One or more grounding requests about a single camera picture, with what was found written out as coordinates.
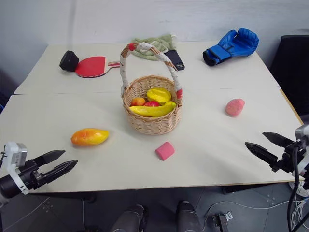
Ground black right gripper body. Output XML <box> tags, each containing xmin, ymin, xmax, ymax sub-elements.
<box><xmin>277</xmin><ymin>142</ymin><xmax>304</xmax><ymax>173</ymax></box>

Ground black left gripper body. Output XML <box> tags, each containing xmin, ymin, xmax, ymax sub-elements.
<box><xmin>15</xmin><ymin>159</ymin><xmax>53</xmax><ymax>190</ymax></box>

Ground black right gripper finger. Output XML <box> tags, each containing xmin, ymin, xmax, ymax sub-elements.
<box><xmin>244</xmin><ymin>142</ymin><xmax>281</xmax><ymax>173</ymax></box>
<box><xmin>262</xmin><ymin>131</ymin><xmax>292</xmax><ymax>149</ymax></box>

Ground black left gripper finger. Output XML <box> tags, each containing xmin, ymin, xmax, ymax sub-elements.
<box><xmin>38</xmin><ymin>159</ymin><xmax>79</xmax><ymax>186</ymax></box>
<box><xmin>33</xmin><ymin>149</ymin><xmax>66</xmax><ymax>167</ymax></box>

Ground pink textured fruit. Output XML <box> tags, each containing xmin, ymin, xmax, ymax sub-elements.
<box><xmin>225</xmin><ymin>98</ymin><xmax>246</xmax><ymax>118</ymax></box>

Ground orange yellow mango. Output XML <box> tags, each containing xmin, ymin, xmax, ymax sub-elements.
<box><xmin>70</xmin><ymin>128</ymin><xmax>110</xmax><ymax>147</ymax></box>

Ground black chair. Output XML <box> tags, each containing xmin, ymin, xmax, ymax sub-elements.
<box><xmin>268</xmin><ymin>35</ymin><xmax>309</xmax><ymax>120</ymax></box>

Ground black metal floor clamp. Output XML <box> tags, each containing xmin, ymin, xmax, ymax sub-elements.
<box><xmin>212</xmin><ymin>211</ymin><xmax>234</xmax><ymax>232</ymax></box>

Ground dark rounded robot leg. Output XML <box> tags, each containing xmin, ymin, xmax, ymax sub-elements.
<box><xmin>110</xmin><ymin>204</ymin><xmax>148</xmax><ymax>232</ymax></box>
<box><xmin>175</xmin><ymin>201</ymin><xmax>201</xmax><ymax>232</ymax></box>

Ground pink cylinder block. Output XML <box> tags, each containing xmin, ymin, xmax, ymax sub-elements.
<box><xmin>155</xmin><ymin>142</ymin><xmax>175</xmax><ymax>161</ymax></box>

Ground black rounded pouch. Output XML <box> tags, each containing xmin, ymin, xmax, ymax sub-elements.
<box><xmin>59</xmin><ymin>50</ymin><xmax>80</xmax><ymax>72</ymax></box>

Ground red table tennis paddle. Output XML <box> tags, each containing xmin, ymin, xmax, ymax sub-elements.
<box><xmin>75</xmin><ymin>56</ymin><xmax>121</xmax><ymax>79</ymax></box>

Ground blue boxing glove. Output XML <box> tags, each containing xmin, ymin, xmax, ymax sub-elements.
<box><xmin>202</xmin><ymin>27</ymin><xmax>260</xmax><ymax>67</ymax></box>

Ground red yellow peach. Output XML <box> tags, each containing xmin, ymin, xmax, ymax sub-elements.
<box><xmin>131</xmin><ymin>97</ymin><xmax>146</xmax><ymax>107</ymax></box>

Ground yellow banana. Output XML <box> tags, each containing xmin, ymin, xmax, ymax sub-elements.
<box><xmin>129</xmin><ymin>101</ymin><xmax>177</xmax><ymax>118</ymax></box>

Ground yellow starfruit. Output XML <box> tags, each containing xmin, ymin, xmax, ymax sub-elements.
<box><xmin>146</xmin><ymin>87</ymin><xmax>172</xmax><ymax>103</ymax></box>

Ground black smartphone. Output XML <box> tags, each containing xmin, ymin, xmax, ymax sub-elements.
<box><xmin>166</xmin><ymin>49</ymin><xmax>186</xmax><ymax>72</ymax></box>

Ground green cloth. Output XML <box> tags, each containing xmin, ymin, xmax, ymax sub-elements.
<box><xmin>131</xmin><ymin>34</ymin><xmax>178</xmax><ymax>61</ymax></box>

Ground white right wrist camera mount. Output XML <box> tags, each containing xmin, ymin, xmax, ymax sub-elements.
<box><xmin>295</xmin><ymin>124</ymin><xmax>309</xmax><ymax>152</ymax></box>

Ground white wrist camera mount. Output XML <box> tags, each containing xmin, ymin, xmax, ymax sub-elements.
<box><xmin>3</xmin><ymin>142</ymin><xmax>29</xmax><ymax>195</ymax></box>
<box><xmin>295</xmin><ymin>124</ymin><xmax>309</xmax><ymax>152</ymax></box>

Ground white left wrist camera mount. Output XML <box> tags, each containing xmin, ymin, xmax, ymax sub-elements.
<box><xmin>3</xmin><ymin>142</ymin><xmax>29</xmax><ymax>195</ymax></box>

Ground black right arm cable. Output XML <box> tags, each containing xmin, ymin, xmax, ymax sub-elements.
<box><xmin>286</xmin><ymin>146</ymin><xmax>309</xmax><ymax>232</ymax></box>

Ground white floor cables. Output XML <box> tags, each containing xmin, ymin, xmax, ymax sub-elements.
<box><xmin>205</xmin><ymin>181</ymin><xmax>309</xmax><ymax>232</ymax></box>

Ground wicker basket with taped handle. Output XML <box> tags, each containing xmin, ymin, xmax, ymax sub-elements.
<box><xmin>119</xmin><ymin>42</ymin><xmax>183</xmax><ymax>136</ymax></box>

